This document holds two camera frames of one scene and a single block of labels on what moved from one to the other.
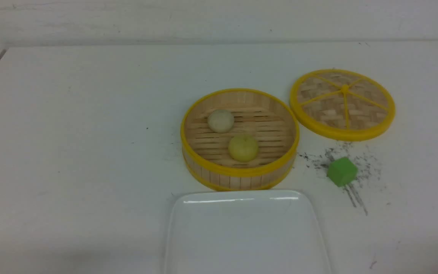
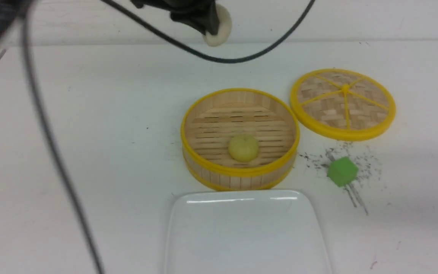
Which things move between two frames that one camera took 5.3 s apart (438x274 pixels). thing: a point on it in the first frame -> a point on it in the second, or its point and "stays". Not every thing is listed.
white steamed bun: (221, 121) -> (225, 25)
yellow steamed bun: (243, 148) stays
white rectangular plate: (245, 231) stays
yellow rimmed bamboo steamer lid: (341, 105) stays
